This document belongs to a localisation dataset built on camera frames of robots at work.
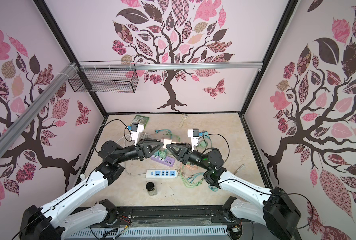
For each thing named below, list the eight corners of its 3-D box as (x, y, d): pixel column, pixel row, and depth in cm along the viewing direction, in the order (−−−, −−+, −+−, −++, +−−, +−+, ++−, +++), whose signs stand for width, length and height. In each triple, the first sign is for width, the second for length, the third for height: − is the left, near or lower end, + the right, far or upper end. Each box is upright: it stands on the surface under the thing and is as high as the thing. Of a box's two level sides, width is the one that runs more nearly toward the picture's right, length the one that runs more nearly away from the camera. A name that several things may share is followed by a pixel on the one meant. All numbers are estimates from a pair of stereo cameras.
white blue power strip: (146, 178, 88) (145, 176, 85) (147, 171, 91) (146, 169, 88) (178, 178, 88) (178, 176, 85) (178, 171, 91) (178, 169, 88)
